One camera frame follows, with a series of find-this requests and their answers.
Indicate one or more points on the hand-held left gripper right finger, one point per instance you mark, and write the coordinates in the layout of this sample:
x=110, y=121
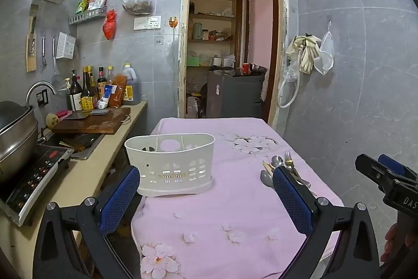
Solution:
x=294, y=200

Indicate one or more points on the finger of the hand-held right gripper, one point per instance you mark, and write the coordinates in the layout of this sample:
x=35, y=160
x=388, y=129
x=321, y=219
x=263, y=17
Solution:
x=372, y=169
x=393, y=163

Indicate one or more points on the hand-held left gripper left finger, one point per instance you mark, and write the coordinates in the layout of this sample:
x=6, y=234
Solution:
x=119, y=197

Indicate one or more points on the silver metal spoon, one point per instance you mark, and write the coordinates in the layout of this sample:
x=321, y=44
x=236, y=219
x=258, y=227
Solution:
x=266, y=179
x=277, y=162

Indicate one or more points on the silver metal fork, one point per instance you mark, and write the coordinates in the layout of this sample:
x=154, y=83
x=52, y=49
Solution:
x=287, y=155

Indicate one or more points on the white plastic utensil caddy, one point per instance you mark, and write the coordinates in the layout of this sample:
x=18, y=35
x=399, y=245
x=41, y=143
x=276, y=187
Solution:
x=169, y=168

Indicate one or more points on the person's right hand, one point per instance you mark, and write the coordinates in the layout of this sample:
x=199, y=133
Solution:
x=390, y=239

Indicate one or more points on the pink floral tablecloth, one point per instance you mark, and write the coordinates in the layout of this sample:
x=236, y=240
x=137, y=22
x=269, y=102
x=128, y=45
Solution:
x=228, y=217

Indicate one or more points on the brown wooden cutting board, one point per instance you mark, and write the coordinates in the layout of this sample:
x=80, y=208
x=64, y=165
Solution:
x=98, y=124

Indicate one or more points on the black induction cooker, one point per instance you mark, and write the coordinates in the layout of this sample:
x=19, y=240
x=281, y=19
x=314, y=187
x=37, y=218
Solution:
x=36, y=174

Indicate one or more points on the steel cleaver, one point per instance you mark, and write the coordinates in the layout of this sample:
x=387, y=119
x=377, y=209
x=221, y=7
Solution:
x=78, y=115

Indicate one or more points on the pink sponge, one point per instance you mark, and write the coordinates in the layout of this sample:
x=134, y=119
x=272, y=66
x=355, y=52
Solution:
x=63, y=114

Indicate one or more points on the blue white seasoning packet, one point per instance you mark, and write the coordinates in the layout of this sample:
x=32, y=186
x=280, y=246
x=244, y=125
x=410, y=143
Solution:
x=105, y=97

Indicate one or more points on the yellowish potato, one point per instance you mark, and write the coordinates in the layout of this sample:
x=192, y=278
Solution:
x=51, y=120

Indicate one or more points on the orange seasoning packet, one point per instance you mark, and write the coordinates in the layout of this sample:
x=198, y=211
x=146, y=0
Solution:
x=119, y=91

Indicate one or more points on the dark yellow-cap sauce bottle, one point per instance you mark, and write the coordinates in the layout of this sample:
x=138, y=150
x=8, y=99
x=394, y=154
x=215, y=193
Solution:
x=88, y=92

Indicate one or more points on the steel cooking pot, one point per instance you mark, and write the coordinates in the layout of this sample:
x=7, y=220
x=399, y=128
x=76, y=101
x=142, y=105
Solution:
x=18, y=148

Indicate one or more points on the dark pump sauce bottle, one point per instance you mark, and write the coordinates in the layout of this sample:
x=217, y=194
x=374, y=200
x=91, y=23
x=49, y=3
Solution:
x=74, y=92

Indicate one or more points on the plastic bag on floor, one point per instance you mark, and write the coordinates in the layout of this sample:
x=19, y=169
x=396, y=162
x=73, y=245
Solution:
x=194, y=107

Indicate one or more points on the dark red-cap sauce bottle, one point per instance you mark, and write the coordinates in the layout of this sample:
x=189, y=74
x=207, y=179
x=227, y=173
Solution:
x=101, y=79

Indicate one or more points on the white mesh bag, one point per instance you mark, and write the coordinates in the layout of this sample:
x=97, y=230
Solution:
x=325, y=56

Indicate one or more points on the grey cabinet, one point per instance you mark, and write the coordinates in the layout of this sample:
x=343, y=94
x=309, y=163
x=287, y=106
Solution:
x=235, y=92

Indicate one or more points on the slim yellow-cap sauce bottle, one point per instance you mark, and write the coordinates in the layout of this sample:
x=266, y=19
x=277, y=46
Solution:
x=110, y=74

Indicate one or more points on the steel bowl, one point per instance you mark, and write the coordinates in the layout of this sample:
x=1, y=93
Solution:
x=258, y=69

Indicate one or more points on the chrome kitchen faucet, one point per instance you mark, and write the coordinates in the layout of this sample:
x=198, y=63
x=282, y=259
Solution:
x=39, y=85

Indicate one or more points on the red cup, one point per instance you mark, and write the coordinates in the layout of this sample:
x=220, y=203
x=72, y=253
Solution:
x=245, y=68

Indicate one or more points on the green box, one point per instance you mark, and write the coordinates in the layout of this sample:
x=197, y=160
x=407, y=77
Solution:
x=192, y=61

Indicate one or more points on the white hanging grater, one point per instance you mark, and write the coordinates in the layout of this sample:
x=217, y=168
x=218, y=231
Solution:
x=65, y=45

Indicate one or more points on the hanging metal peeler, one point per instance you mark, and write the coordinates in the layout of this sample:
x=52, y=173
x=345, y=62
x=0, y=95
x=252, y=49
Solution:
x=43, y=48

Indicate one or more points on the hanging wooden board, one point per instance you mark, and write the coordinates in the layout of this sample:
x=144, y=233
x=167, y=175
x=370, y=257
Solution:
x=31, y=50

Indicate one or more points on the red plastic bag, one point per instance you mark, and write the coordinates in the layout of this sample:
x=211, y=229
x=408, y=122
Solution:
x=109, y=25

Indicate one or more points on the green thermos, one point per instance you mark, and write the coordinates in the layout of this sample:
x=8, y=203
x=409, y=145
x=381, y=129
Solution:
x=197, y=31

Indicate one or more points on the brown wooden shelf unit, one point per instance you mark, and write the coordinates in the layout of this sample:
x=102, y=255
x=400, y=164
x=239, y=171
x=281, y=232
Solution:
x=240, y=20

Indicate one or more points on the red seasoning packets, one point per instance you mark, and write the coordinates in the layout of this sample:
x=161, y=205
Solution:
x=97, y=1

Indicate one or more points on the green snack packet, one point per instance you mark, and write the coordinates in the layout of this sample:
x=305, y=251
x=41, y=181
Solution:
x=82, y=2

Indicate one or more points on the black wall socket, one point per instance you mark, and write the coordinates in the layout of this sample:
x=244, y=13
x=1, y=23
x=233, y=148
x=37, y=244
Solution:
x=42, y=98

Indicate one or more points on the worn wooden door frame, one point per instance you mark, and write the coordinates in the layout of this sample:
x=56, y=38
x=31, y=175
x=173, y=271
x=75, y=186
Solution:
x=282, y=37

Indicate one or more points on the small wall socket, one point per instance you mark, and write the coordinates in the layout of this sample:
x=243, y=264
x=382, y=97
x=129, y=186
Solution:
x=159, y=40

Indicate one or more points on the white wall switch panel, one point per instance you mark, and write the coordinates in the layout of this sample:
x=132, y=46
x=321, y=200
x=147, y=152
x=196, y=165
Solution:
x=147, y=23

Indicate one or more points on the grey wall rack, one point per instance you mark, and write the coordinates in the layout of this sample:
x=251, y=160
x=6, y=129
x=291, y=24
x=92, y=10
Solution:
x=86, y=17

